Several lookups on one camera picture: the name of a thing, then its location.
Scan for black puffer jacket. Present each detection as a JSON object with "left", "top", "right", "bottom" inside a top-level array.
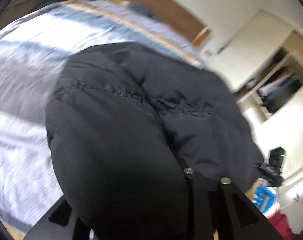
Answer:
[{"left": 46, "top": 43, "right": 263, "bottom": 239}]

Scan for hanging clothes in wardrobe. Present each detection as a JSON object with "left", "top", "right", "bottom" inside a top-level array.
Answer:
[{"left": 251, "top": 64, "right": 303, "bottom": 116}]

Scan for blue and white bag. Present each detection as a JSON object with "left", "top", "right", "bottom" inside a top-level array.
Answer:
[{"left": 245, "top": 178, "right": 280, "bottom": 219}]

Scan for dark red cloth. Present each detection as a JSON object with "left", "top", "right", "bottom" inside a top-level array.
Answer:
[{"left": 268, "top": 211, "right": 298, "bottom": 240}]

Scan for open white wardrobe shelving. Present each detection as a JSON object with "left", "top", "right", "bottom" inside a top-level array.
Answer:
[{"left": 235, "top": 31, "right": 303, "bottom": 178}]

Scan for white sliding wardrobe door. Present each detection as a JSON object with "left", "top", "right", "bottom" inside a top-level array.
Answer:
[{"left": 207, "top": 10, "right": 294, "bottom": 91}]

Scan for wooden headboard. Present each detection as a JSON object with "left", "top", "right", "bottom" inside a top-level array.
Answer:
[{"left": 127, "top": 0, "right": 212, "bottom": 47}]

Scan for striped pillow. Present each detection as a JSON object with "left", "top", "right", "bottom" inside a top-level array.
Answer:
[{"left": 98, "top": 0, "right": 161, "bottom": 22}]

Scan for striped duvet cover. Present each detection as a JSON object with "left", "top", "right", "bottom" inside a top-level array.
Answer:
[{"left": 0, "top": 0, "right": 202, "bottom": 232}]

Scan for beige radiator cover cabinet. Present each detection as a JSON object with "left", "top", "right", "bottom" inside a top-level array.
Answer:
[{"left": 0, "top": 0, "right": 42, "bottom": 30}]

